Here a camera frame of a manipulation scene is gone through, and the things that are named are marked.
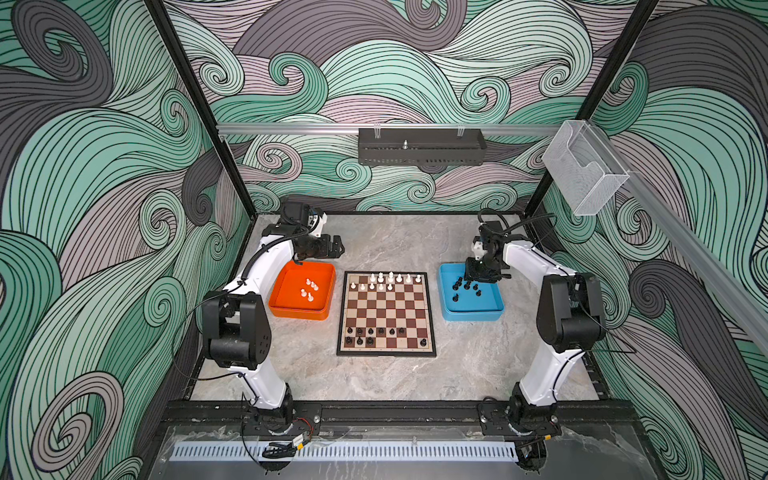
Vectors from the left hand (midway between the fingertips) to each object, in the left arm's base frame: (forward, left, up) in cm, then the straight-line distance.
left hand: (331, 246), depth 89 cm
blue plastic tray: (-9, -44, -16) cm, 48 cm away
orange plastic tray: (-8, +9, -14) cm, 19 cm away
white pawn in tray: (-4, +9, -14) cm, 17 cm away
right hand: (-3, -46, -10) cm, 47 cm away
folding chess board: (-15, -17, -14) cm, 27 cm away
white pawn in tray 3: (-6, +6, -15) cm, 18 cm away
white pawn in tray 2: (-5, +7, -15) cm, 17 cm away
